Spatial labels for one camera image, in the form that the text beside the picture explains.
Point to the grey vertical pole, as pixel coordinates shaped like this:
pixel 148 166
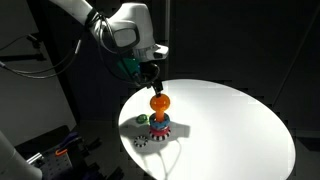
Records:
pixel 167 20

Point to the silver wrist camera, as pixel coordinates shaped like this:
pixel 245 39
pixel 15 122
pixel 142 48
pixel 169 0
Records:
pixel 155 52

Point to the black tripod bar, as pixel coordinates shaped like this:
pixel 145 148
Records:
pixel 23 57

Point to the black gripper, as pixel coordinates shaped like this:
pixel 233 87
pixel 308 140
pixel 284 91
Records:
pixel 148 75

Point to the silver aluminium extrusion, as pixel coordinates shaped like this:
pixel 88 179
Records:
pixel 35 158

